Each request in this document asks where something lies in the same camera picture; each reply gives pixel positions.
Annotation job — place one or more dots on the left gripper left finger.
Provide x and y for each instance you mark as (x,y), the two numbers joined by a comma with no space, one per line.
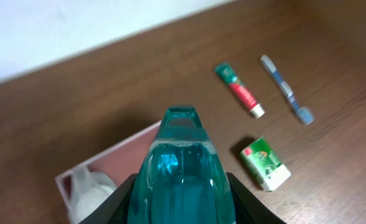
(114,210)

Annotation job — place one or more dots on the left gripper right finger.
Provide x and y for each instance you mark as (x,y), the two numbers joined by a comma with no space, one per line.
(248,209)

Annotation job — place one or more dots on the foam soap pump bottle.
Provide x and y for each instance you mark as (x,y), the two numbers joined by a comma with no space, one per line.
(89,191)

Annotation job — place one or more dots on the teal mouthwash bottle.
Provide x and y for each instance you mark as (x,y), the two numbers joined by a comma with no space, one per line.
(181,179)

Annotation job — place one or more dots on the pink cardboard box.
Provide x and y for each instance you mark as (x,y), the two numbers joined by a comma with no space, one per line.
(114,165)

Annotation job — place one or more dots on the green Dettol soap box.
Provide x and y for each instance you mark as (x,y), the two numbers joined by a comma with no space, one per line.
(265,165)

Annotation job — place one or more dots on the blue white toothbrush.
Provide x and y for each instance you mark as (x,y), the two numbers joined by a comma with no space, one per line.
(302,113)

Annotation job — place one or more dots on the red green toothpaste tube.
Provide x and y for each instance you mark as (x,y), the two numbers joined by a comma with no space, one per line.
(246,98)

